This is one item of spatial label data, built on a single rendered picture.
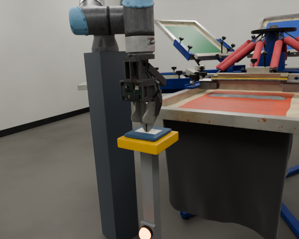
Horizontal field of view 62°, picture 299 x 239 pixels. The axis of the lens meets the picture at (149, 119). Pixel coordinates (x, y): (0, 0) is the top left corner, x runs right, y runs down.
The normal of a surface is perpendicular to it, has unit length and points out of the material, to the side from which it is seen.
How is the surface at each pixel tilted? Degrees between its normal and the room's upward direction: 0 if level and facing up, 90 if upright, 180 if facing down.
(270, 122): 90
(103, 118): 90
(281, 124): 90
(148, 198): 90
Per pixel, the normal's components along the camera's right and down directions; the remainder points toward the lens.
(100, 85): -0.75, 0.19
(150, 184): -0.53, 0.23
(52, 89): 0.85, 0.10
